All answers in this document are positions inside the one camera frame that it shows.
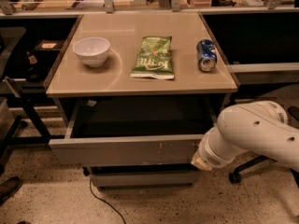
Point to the black shoe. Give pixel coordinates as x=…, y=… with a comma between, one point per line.
x=9, y=187

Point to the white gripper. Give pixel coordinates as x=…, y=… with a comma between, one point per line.
x=207, y=157

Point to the black office chair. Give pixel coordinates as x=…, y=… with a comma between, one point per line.
x=235, y=176

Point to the black desk frame left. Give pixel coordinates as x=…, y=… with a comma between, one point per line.
x=27, y=119

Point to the green chip bag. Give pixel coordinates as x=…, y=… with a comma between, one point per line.
x=154, y=59

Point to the grey drawer cabinet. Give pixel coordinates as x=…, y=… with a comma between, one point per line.
x=72, y=81

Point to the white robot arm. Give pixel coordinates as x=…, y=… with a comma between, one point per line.
x=260, y=127

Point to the blue soda can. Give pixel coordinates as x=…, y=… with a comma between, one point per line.
x=206, y=55

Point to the grey drawer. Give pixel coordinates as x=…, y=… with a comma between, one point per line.
x=128, y=131
x=145, y=179

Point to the white ceramic bowl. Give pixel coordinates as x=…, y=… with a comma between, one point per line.
x=92, y=51

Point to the grey bottom drawer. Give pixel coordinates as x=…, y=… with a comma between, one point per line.
x=145, y=179

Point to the grey top drawer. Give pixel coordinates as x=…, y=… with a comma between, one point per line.
x=128, y=131

